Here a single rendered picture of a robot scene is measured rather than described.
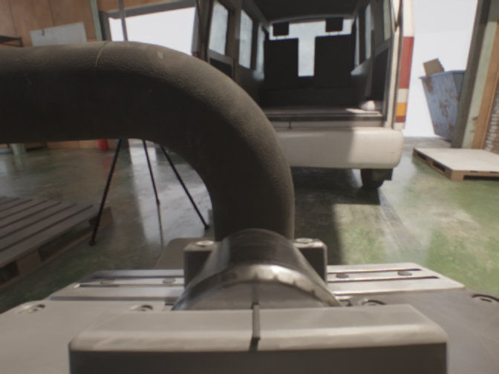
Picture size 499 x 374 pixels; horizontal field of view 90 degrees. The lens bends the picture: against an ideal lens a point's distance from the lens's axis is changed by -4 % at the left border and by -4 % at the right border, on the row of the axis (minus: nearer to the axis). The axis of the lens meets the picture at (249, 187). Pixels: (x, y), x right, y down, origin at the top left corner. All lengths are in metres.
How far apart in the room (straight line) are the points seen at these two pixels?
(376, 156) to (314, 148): 0.39
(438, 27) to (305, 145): 4.60
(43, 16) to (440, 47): 6.82
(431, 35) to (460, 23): 0.47
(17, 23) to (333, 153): 5.94
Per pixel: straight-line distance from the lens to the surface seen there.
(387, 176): 2.07
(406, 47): 1.94
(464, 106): 4.18
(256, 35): 3.78
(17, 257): 1.58
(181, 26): 6.48
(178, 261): 0.99
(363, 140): 1.79
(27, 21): 6.38
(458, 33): 6.14
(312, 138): 1.75
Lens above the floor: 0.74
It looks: 19 degrees down
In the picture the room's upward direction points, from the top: 2 degrees counter-clockwise
